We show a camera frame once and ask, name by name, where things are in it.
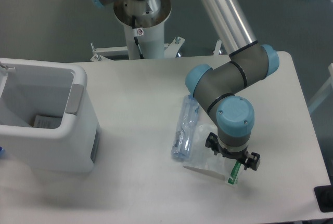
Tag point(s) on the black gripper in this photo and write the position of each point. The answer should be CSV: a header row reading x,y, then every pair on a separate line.
x,y
249,160

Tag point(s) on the blue object at left edge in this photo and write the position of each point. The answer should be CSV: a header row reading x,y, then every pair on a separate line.
x,y
2,152

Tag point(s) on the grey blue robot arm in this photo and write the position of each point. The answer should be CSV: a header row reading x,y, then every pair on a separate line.
x,y
217,88

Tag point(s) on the white pedestal base frame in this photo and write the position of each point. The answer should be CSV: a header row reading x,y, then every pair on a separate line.
x,y
140,50

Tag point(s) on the crushed clear plastic bottle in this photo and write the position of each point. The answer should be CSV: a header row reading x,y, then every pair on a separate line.
x,y
185,128

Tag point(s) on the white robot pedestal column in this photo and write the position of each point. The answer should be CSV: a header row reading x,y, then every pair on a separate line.
x,y
144,19

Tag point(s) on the white frame at right edge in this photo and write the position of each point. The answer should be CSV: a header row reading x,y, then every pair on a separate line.
x,y
323,92

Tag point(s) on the white trash can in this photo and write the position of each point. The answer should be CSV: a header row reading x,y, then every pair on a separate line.
x,y
30,88

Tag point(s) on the clear plastic bag green strip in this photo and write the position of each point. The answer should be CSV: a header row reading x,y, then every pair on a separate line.
x,y
203,160

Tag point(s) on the black device at table corner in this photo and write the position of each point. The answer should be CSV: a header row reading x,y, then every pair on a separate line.
x,y
324,198

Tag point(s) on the white leveling foot bolt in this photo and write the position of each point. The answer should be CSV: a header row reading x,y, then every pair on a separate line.
x,y
219,49

